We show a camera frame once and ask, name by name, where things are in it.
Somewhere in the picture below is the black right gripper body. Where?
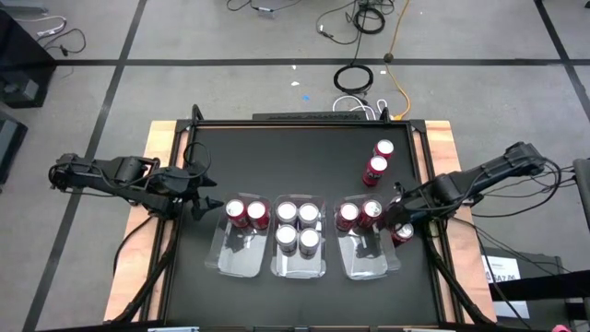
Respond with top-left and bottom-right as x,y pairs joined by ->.
384,179 -> 443,227

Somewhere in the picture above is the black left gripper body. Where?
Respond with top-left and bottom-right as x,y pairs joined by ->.
180,160 -> 207,221

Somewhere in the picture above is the red Fanta can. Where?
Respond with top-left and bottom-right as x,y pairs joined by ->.
246,200 -> 271,231
224,198 -> 249,229
361,155 -> 389,187
372,138 -> 395,161

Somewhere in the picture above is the clear plastic bin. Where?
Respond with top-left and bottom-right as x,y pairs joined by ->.
332,193 -> 403,281
204,192 -> 274,279
269,193 -> 328,280

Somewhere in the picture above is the grey red Spindrift can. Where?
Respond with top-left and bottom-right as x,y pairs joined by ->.
276,201 -> 300,226
275,224 -> 300,254
298,202 -> 321,228
298,227 -> 322,257

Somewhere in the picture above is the black box white label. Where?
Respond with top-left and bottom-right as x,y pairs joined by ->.
481,247 -> 566,324

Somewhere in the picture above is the black power strip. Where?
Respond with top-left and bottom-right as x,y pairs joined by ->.
252,111 -> 370,123

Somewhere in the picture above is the black bar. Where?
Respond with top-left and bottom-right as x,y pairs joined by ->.
488,269 -> 590,302

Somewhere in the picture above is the dark flat case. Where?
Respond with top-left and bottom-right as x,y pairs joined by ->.
0,110 -> 29,185

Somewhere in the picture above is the black cabinet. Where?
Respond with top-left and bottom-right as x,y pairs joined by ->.
0,8 -> 57,110

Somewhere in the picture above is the white floor cable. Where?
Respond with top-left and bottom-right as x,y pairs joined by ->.
331,94 -> 389,120

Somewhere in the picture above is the black diagonal frame strut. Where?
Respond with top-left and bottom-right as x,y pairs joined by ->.
426,230 -> 497,326
112,216 -> 183,324

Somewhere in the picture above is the coiled black floor cable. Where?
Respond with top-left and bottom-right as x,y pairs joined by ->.
332,63 -> 375,97

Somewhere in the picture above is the orange extension cord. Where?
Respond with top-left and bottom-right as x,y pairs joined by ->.
384,0 -> 414,122

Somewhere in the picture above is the black cable coil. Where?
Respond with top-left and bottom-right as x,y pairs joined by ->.
352,5 -> 386,36

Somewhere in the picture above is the thin black cable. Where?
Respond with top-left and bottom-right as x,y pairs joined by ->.
45,28 -> 88,57

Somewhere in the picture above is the white cable with plug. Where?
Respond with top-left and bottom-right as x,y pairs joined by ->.
16,15 -> 68,39

